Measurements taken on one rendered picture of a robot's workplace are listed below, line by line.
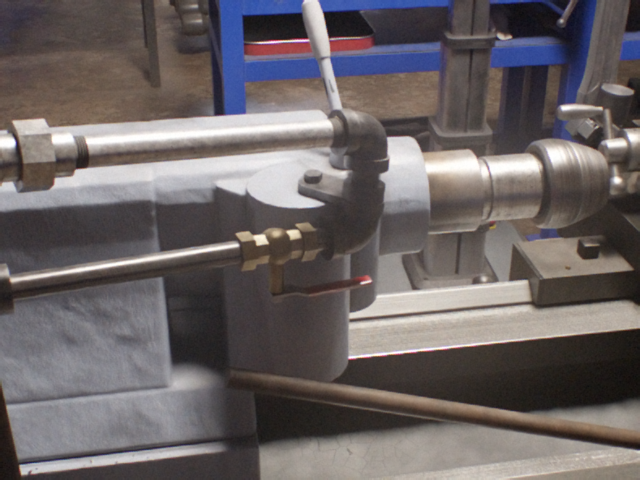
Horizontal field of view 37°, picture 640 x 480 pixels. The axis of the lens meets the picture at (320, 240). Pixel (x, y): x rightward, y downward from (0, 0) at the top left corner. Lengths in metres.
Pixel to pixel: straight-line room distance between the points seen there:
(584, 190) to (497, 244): 1.67
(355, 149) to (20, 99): 3.86
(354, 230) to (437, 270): 1.61
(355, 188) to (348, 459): 0.50
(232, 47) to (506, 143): 1.23
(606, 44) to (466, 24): 0.41
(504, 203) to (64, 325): 0.42
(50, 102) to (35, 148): 3.84
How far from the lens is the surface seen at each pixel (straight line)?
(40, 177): 0.62
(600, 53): 1.84
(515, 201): 0.93
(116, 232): 0.82
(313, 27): 0.83
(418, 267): 2.39
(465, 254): 2.34
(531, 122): 3.50
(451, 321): 1.21
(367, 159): 0.73
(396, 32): 2.93
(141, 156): 0.65
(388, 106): 4.25
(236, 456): 0.86
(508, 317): 1.23
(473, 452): 1.19
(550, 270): 1.26
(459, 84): 2.17
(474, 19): 2.15
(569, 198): 0.94
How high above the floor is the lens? 1.49
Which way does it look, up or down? 29 degrees down
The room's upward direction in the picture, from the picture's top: straight up
